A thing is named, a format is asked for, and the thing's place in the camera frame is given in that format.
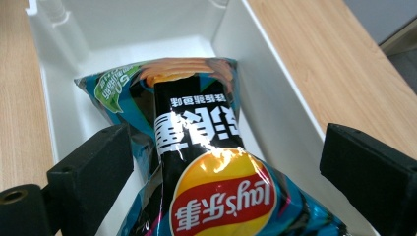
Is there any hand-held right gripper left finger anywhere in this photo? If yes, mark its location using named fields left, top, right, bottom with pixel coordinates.
left=46, top=123, right=135, bottom=236

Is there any white plastic storage box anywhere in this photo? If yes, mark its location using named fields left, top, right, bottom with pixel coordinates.
left=25, top=0, right=382, bottom=236

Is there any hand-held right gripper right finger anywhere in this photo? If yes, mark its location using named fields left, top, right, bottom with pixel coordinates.
left=319, top=123, right=417, bottom=236

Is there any blue and black chip bag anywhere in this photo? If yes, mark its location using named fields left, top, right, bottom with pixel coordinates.
left=74, top=57, right=349, bottom=236

